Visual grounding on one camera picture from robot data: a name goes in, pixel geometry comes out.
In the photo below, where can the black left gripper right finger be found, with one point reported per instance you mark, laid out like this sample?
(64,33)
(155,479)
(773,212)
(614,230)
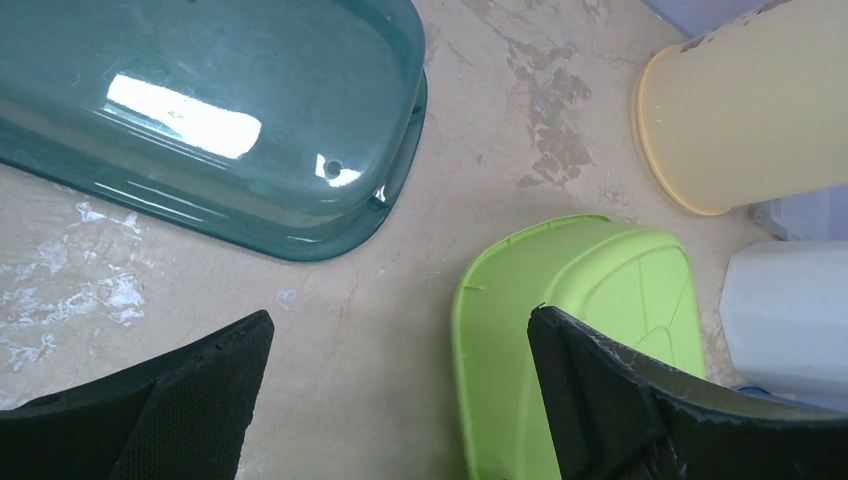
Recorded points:
(616,413)

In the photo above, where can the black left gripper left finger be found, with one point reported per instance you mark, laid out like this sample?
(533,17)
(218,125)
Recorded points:
(180,415)

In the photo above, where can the cream printed bucket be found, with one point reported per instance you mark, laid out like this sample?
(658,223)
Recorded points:
(752,111)

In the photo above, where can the dark green tray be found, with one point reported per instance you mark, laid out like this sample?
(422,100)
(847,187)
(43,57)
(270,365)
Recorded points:
(284,127)

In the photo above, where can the white octagonal large container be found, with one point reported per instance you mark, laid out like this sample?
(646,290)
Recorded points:
(783,309)

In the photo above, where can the blue round bucket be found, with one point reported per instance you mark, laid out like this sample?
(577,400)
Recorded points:
(754,390)

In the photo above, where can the lime green tray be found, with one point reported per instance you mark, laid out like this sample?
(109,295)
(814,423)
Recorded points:
(630,282)

